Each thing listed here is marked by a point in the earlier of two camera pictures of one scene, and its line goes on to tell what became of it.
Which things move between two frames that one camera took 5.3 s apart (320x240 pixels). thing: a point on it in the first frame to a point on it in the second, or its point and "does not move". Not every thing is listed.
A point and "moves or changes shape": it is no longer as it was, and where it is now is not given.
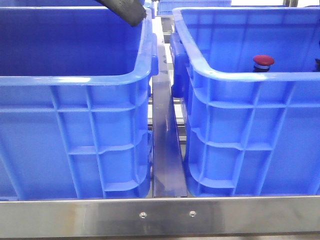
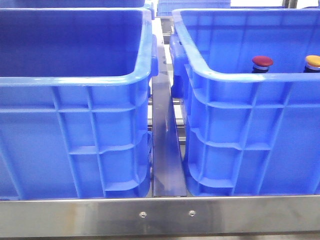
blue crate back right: (165, 7) does not move
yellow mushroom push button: (317, 65) moves or changes shape
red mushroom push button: (262, 63) does not move
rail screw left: (143, 214) does not move
